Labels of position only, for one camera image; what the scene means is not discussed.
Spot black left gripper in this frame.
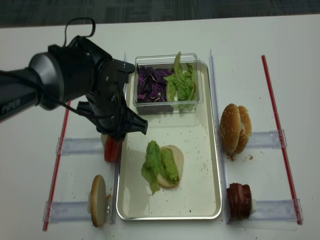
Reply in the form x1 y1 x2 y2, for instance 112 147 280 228
76 59 148 140

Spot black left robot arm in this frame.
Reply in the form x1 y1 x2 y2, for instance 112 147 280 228
0 36 148 141

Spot remaining tomato slices stack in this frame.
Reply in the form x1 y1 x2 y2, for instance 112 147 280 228
101 134 119 163

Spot lettuce leaf on bun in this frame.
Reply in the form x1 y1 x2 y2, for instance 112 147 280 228
141 140 180 196

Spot green lettuce in container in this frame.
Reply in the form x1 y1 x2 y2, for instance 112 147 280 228
163 52 197 102

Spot sliced red meat patties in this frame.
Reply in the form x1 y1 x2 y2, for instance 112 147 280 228
226 183 254 220

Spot white meat pusher block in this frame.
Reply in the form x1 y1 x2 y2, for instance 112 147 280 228
249 198 257 217

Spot shredded purple cabbage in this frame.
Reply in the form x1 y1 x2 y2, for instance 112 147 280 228
136 65 174 103

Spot clear plastic salad container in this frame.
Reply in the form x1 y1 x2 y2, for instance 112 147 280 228
133 52 203 115

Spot bottom bun slice on tray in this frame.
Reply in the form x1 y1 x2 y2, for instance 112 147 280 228
157 145 184 189

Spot upright bun slice left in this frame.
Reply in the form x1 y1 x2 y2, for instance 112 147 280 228
90 175 106 228

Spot white metal tray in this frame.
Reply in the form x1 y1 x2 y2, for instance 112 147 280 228
116 62 222 221

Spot sesame bun half outer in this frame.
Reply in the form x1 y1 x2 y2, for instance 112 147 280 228
219 103 241 154

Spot sesame bun half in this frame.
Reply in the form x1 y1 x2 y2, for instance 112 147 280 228
234 106 252 154
219 103 241 154

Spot sesame bun half inner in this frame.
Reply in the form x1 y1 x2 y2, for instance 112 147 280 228
234 106 252 154

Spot clear upper left slider rail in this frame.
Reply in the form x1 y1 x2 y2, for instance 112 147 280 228
55 137 104 155

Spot clear slider rail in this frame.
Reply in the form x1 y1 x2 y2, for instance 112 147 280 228
246 129 287 149
55 137 104 155
223 199 297 224
42 201 92 223

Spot left red plastic rail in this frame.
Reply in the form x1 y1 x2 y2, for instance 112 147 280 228
42 109 70 232

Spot red plastic rail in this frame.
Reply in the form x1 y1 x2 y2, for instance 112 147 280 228
261 55 304 225
42 109 70 232

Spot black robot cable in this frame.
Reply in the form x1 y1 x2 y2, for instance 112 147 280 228
61 17 97 48

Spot clear lower left slider rail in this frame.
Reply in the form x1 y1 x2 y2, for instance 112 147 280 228
42 201 92 223

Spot clear upper right slider rail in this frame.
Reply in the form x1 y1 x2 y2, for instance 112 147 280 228
246 129 287 149

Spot clear lower right slider rail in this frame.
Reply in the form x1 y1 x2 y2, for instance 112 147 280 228
223 199 297 224

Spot right red plastic rail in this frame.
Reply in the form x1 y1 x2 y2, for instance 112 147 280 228
261 55 304 225

